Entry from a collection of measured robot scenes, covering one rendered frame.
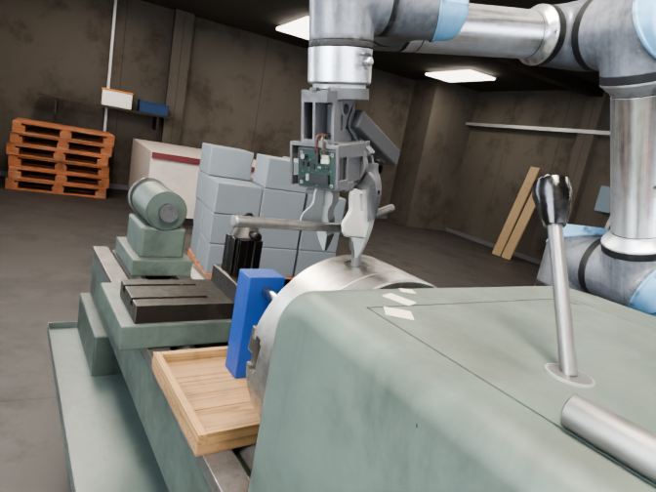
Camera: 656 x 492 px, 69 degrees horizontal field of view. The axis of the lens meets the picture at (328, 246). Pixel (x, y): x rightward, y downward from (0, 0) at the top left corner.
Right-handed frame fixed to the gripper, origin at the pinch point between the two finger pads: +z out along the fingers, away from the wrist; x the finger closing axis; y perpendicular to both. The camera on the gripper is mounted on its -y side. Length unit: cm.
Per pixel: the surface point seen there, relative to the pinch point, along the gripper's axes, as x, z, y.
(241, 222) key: 0.6, -7.0, 19.5
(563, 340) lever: 29.9, -1.5, 14.1
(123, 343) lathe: -57, 35, 1
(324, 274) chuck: -2.3, 4.9, 1.1
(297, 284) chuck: -5.4, 6.4, 3.4
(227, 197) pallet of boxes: -262, 66, -221
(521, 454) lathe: 30.4, -0.7, 27.9
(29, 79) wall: -791, -28, -313
